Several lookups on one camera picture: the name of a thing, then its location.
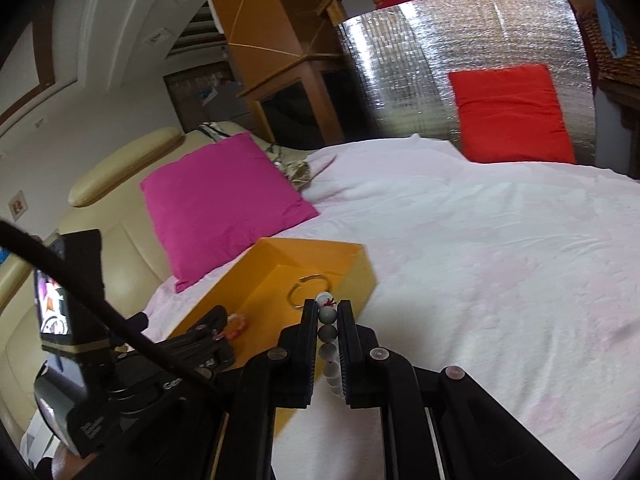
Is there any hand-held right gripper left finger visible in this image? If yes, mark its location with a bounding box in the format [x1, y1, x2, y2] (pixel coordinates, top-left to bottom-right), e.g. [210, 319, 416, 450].
[125, 300, 318, 480]

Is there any blue cloth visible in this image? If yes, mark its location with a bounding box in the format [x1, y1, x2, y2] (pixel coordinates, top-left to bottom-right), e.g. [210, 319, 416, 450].
[592, 0, 628, 58]

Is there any floral cloth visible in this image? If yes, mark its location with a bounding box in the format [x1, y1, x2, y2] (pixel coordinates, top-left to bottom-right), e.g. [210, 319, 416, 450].
[267, 145, 338, 193]

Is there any wicker cabinet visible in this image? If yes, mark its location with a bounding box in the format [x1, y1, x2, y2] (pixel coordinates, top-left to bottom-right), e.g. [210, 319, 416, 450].
[164, 67, 251, 133]

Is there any wooden cabinet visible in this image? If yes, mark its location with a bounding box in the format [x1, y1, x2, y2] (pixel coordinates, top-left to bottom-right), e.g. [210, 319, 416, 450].
[197, 0, 361, 148]

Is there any beige leather sofa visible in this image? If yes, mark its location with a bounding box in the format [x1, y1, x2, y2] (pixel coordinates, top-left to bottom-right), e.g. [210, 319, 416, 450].
[0, 120, 273, 441]

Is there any magenta pillow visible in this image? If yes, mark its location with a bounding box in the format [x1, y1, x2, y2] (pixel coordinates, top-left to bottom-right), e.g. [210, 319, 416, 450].
[140, 133, 321, 294]

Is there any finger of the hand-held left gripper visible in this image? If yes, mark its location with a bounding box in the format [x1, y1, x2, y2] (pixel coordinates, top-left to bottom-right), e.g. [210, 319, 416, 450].
[170, 305, 228, 350]
[179, 336, 237, 374]

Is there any white and grey bead bracelet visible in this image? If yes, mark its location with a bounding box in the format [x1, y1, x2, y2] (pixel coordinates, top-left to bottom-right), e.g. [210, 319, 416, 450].
[316, 290, 346, 401]

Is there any gold bangle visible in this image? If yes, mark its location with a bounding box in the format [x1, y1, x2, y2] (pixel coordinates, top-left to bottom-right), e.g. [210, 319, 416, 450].
[286, 274, 326, 310]

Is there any orange cardboard box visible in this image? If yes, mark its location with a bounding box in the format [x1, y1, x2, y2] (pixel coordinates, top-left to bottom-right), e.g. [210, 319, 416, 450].
[167, 237, 377, 433]

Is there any white bed blanket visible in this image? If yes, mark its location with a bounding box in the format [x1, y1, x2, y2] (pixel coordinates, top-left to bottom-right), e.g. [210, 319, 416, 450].
[142, 134, 640, 480]

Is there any wicker basket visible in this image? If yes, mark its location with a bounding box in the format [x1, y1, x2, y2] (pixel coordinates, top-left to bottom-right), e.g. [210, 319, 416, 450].
[582, 0, 640, 126]

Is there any silver foil sheet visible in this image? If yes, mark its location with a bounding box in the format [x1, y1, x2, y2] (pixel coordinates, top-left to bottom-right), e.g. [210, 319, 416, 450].
[336, 0, 598, 166]

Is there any black cable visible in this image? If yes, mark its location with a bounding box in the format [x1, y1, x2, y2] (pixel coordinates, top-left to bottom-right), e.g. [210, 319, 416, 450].
[0, 221, 218, 390]

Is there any red pillow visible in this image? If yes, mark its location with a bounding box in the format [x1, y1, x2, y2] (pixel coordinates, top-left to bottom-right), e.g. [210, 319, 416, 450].
[447, 64, 577, 165]

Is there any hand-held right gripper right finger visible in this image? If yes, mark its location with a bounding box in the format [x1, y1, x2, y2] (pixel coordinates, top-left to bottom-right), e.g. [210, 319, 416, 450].
[336, 300, 581, 480]

